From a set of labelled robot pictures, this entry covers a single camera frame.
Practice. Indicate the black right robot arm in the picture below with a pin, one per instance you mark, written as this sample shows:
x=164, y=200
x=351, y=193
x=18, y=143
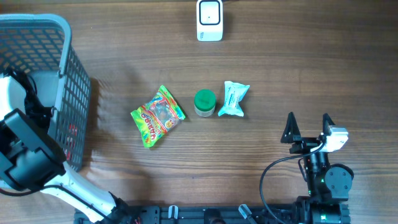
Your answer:
x=328, y=184

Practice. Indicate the grey plastic shopping basket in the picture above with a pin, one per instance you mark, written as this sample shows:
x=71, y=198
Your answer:
x=40, y=45

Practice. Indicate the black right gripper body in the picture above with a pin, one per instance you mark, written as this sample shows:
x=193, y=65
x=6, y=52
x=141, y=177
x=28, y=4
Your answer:
x=304, y=145

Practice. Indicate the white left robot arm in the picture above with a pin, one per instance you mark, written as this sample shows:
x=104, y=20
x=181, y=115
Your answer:
x=31, y=161

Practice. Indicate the light blue tissue pack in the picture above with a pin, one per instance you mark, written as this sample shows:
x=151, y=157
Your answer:
x=233, y=94

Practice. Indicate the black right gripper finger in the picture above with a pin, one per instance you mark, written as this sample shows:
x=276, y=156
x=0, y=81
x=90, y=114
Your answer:
x=291, y=132
x=327, y=125

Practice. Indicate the green gummy worms bag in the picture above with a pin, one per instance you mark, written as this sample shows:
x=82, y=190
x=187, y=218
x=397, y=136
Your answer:
x=157, y=117

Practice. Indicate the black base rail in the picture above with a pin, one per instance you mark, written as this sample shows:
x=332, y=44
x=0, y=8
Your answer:
x=217, y=214

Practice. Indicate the green lid jar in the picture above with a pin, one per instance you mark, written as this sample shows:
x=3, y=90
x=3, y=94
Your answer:
x=204, y=103

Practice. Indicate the red white small carton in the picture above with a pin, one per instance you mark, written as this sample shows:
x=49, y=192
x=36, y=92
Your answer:
x=70, y=141

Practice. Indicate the white barcode scanner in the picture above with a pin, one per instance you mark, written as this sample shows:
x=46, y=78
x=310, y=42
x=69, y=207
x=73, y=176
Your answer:
x=209, y=20

